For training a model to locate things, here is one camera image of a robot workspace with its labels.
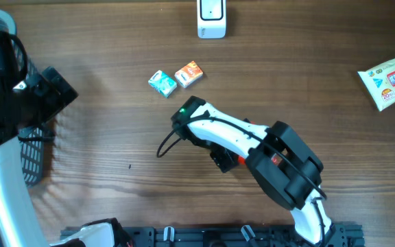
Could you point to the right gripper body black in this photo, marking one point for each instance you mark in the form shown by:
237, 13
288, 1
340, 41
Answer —
219, 153

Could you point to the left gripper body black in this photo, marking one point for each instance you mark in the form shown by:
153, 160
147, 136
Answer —
42, 101

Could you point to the red snack packet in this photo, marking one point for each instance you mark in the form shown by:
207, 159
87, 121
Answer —
241, 160

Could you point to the orange tissue pack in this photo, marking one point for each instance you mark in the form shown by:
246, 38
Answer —
188, 74

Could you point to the teal tissue pack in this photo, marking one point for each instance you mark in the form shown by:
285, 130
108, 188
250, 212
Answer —
162, 83

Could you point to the yellow white snack bag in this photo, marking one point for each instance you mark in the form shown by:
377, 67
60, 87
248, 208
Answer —
380, 83

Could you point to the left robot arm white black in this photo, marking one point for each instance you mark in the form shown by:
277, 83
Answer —
18, 221

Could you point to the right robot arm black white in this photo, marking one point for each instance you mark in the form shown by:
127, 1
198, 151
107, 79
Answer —
281, 163

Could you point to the white barcode scanner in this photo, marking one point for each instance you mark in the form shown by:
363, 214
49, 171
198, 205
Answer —
211, 19

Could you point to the grey plastic shopping basket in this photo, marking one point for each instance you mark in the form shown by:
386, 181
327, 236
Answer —
31, 151

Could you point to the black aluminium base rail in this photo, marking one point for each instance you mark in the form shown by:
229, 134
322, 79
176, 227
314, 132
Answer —
340, 235

